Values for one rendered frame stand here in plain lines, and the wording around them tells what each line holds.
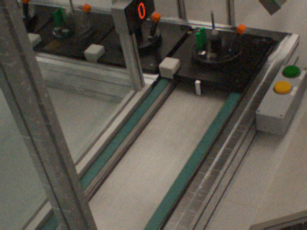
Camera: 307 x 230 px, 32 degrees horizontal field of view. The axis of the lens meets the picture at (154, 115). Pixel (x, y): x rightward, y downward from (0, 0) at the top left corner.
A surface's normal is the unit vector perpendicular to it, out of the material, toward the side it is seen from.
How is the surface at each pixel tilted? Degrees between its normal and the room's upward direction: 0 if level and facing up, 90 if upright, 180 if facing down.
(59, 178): 90
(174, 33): 0
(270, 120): 90
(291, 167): 0
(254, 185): 0
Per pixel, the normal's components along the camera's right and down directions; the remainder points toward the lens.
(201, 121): -0.15, -0.76
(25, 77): 0.87, 0.21
